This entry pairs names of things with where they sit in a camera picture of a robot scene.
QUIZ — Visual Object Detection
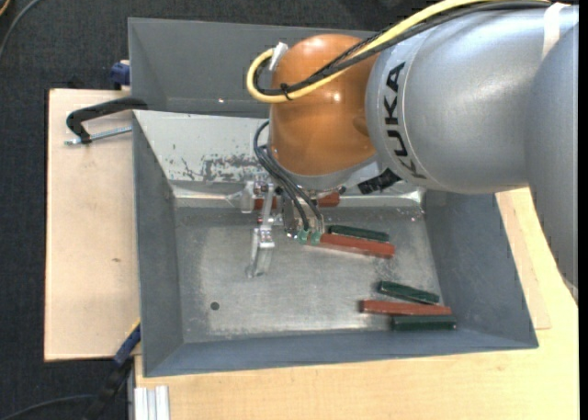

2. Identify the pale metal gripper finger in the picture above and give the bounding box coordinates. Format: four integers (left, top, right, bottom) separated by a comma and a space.
244, 227, 277, 280
238, 180, 273, 216

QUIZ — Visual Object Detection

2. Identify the red-brown flat block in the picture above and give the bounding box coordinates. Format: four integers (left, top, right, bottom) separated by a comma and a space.
304, 232, 397, 260
254, 191, 342, 211
358, 299, 454, 318

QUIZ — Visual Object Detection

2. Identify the grey metal bin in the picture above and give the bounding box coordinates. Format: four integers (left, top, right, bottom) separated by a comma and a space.
127, 17, 539, 378

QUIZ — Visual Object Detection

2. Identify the dark green flat block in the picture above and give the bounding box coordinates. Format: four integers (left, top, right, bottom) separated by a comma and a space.
327, 223, 391, 244
390, 314, 458, 333
377, 279, 441, 306

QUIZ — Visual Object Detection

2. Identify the pale wood flat board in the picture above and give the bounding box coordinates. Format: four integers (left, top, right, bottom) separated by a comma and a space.
43, 88, 144, 362

